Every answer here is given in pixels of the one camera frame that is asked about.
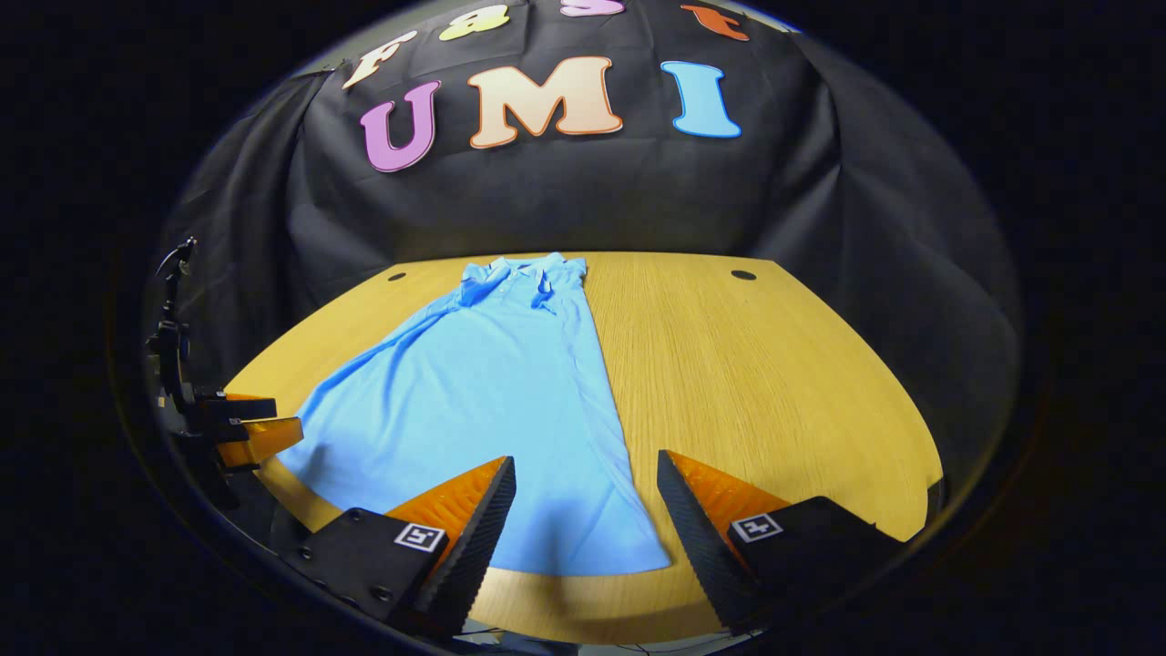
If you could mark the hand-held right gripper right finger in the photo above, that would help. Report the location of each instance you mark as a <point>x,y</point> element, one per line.
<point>701,556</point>

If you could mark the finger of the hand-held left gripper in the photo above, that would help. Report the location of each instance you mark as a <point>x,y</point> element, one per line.
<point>264,439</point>
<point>241,408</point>

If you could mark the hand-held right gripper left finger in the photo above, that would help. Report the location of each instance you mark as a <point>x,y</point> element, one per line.
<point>478,556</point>

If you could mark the light blue T-shirt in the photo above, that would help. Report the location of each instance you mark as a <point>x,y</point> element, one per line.
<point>492,392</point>

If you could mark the black backdrop cloth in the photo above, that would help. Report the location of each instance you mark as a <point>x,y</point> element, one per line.
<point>592,191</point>

